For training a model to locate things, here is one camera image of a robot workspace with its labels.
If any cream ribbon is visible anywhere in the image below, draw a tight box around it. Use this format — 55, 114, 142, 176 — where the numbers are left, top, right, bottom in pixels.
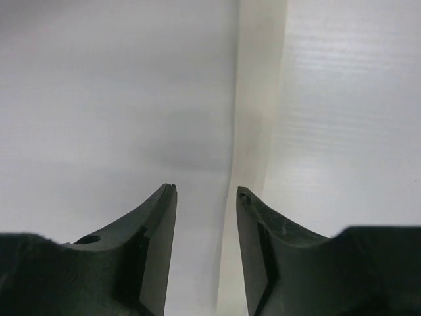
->
216, 0, 287, 315

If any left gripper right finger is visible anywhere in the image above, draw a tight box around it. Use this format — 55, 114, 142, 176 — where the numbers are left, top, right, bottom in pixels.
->
236, 187, 420, 316

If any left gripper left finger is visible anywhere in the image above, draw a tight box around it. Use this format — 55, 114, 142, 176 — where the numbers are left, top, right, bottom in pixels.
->
1, 184, 177, 315

